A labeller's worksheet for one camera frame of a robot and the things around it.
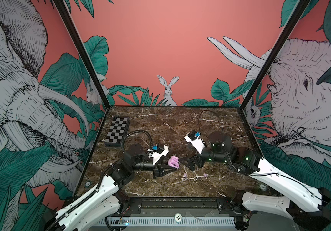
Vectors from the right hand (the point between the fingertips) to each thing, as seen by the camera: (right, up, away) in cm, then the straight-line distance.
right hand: (183, 152), depth 62 cm
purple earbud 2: (+16, -19, +23) cm, 34 cm away
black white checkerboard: (-44, +8, +40) cm, 60 cm away
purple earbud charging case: (-4, -4, 0) cm, 6 cm away
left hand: (-4, -6, 0) cm, 7 cm away
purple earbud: (+3, -19, +22) cm, 29 cm away
